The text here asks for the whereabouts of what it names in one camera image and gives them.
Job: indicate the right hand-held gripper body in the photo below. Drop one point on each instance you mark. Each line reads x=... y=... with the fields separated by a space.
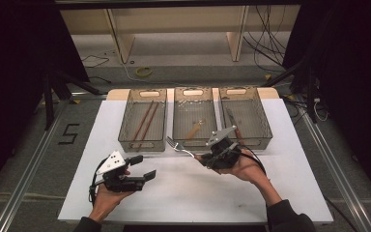
x=227 y=154

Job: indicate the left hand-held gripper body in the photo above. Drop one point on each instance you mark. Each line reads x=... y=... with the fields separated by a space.
x=122 y=185

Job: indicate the smoked transparent plastic bin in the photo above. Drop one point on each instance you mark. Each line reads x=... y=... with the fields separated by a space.
x=254 y=119
x=125 y=129
x=206 y=112

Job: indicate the brown wooden chopstick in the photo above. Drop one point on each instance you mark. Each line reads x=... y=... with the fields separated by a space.
x=149 y=124
x=143 y=121

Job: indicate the person's left hand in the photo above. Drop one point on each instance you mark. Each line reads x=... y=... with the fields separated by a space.
x=106 y=201

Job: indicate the person's right hand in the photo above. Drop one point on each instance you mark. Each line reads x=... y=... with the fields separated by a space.
x=248 y=170

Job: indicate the yellow tape roll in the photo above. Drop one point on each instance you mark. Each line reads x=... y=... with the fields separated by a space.
x=137 y=71

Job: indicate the black tripod stand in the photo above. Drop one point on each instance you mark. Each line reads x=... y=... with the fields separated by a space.
x=306 y=83
x=50 y=96

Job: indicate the light wooden bench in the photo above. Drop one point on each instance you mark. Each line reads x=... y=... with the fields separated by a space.
x=174 y=21

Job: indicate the black curtain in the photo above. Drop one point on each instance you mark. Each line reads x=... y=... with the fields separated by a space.
x=351 y=80
x=13 y=64

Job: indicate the metal floor rail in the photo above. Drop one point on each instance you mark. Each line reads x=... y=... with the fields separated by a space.
x=25 y=170
x=335 y=174

